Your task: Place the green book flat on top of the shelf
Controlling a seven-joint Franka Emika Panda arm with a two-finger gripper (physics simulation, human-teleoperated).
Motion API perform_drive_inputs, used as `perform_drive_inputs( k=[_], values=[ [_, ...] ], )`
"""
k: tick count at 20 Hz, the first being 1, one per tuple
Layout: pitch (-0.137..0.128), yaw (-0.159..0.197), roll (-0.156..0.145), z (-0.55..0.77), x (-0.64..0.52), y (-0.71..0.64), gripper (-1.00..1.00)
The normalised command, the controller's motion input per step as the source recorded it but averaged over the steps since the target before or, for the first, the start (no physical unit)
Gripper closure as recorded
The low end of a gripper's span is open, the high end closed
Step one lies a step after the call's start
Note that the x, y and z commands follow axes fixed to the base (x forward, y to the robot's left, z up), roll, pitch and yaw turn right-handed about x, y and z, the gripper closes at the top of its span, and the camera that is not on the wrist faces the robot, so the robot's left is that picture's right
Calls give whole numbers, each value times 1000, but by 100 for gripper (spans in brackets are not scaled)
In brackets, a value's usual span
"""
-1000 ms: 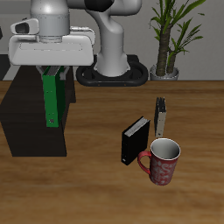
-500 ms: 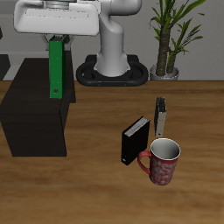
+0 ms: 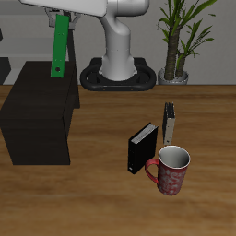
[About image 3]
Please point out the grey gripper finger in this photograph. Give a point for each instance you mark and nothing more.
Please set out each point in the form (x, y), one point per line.
(51, 17)
(74, 21)

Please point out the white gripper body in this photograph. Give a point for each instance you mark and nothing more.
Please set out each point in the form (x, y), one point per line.
(76, 6)

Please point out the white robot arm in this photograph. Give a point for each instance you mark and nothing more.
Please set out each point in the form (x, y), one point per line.
(118, 46)

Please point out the black book with pale cover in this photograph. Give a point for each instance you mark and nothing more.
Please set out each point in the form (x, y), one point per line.
(169, 124)

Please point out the dark wooden cabinet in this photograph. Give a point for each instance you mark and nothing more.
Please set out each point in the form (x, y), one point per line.
(37, 116)

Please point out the pot plant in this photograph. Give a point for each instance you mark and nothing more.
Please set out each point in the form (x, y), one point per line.
(178, 40)

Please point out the red patterned mug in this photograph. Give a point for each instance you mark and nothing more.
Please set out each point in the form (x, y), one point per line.
(170, 170)

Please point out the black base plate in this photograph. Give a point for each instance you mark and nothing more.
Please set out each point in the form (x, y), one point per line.
(89, 79)

